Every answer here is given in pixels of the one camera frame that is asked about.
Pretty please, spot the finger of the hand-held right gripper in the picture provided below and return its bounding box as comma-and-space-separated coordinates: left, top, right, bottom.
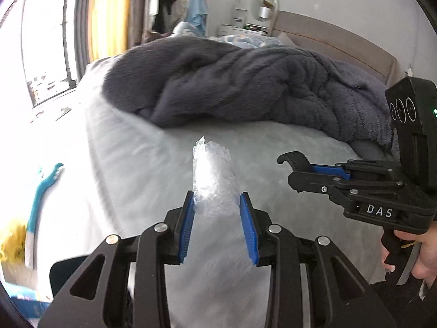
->
288, 172, 344, 196
309, 163, 352, 181

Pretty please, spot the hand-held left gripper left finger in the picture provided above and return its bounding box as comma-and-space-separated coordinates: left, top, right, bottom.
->
37, 191, 196, 328

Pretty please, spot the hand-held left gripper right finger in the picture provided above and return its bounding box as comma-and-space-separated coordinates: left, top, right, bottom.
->
239, 192, 397, 328

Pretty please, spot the clear bubble wrap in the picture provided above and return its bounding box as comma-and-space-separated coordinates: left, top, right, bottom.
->
192, 136, 240, 218

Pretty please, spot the person's right hand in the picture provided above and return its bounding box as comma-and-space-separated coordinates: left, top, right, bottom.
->
380, 221, 437, 281

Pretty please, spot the bed with light sheet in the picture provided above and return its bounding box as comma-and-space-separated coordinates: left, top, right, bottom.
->
77, 56, 403, 328

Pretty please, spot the grey fleece blanket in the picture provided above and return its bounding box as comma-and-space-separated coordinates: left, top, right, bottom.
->
102, 37, 400, 154

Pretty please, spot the dark box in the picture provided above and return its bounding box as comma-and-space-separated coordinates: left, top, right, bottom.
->
49, 256, 90, 302

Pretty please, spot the beige bed headboard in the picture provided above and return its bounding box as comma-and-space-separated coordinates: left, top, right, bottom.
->
272, 10, 408, 87

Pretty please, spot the dark cloth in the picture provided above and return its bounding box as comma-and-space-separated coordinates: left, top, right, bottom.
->
368, 278, 437, 328

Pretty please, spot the teal and white brush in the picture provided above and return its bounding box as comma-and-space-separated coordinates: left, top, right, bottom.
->
24, 163, 65, 269

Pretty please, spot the light blue bedding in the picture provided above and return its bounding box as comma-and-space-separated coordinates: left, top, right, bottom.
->
170, 21, 285, 50

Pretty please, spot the white nightstand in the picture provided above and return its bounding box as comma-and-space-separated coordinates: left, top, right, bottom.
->
217, 23, 274, 39

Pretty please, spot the blue cardboard box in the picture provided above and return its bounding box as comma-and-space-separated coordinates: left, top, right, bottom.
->
6, 285, 52, 319

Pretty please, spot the yellow plastic bag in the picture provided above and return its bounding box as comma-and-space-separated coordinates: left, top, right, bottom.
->
0, 216, 28, 264

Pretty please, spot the light blue hanging garment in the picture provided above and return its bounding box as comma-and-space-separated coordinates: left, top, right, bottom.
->
189, 0, 209, 37

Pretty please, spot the yellow curtain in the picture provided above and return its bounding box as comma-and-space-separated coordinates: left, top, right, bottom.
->
89, 0, 133, 63

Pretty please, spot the grey curtain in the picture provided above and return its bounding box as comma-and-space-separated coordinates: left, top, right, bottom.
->
73, 0, 93, 74

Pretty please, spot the window with dark frame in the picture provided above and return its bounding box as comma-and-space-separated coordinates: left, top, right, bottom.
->
20, 0, 81, 110

